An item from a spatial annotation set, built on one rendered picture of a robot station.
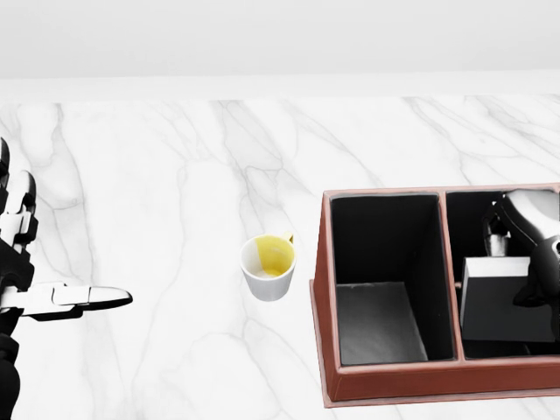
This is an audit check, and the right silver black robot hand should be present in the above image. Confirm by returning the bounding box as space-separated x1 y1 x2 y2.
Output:
480 186 560 308

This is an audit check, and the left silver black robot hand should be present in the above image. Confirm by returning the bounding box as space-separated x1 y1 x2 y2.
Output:
0 136 134 420

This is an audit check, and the dark grey book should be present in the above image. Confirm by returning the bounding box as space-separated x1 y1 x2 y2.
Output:
458 255 560 345

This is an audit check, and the red-brown desk caddy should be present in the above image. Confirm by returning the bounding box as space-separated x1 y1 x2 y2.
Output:
309 182 560 410

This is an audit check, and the white mug with yellow inside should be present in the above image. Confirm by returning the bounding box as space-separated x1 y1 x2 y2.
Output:
240 231 298 303

